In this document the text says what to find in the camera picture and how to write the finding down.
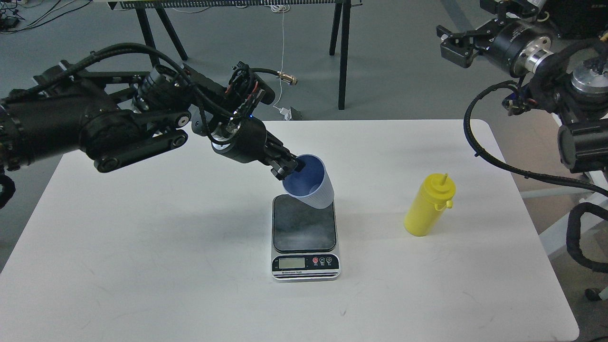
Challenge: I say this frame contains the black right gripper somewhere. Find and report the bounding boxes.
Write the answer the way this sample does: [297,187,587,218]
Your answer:
[436,0,553,77]

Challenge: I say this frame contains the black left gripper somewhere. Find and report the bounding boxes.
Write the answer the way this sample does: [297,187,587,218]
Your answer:
[211,118,306,180]

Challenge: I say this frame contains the blue ribbed plastic cup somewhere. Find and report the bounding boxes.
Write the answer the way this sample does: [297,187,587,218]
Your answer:
[282,154,334,209]

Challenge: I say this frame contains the yellow squeeze bottle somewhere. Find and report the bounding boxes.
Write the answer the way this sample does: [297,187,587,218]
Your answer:
[403,173,456,237]

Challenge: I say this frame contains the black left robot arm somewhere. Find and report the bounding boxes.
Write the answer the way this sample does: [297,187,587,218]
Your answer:
[1,43,305,207]

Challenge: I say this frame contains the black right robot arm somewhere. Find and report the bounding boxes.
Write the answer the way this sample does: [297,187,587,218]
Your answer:
[436,0,607,196]

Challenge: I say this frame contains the digital kitchen scale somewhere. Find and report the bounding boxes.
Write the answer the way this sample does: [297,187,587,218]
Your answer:
[271,194,342,282]

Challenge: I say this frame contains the white power adapter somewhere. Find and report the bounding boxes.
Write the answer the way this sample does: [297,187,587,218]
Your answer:
[279,107,303,121]

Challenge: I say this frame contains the black trestle table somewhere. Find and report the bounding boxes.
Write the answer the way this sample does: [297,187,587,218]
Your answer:
[107,0,352,110]

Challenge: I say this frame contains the white hanging cable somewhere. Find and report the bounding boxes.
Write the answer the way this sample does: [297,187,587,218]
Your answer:
[272,5,291,114]

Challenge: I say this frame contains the black floor cables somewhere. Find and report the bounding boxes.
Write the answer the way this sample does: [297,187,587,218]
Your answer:
[0,0,93,34]

